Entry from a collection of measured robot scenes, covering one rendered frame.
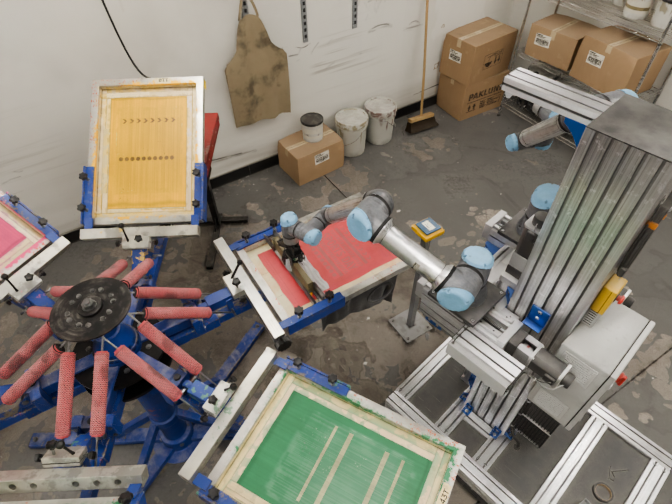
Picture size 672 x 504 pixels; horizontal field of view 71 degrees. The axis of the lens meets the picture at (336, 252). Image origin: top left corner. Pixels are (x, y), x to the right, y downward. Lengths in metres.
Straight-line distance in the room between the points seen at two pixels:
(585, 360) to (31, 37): 3.40
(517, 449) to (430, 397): 0.51
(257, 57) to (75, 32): 1.25
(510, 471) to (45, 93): 3.58
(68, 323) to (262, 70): 2.64
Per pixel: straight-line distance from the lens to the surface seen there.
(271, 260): 2.44
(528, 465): 2.85
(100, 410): 1.97
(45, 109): 3.78
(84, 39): 3.64
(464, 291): 1.68
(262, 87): 4.10
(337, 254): 2.43
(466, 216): 4.14
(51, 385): 2.29
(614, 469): 3.02
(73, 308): 2.07
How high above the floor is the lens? 2.77
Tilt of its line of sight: 48 degrees down
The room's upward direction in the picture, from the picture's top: 1 degrees counter-clockwise
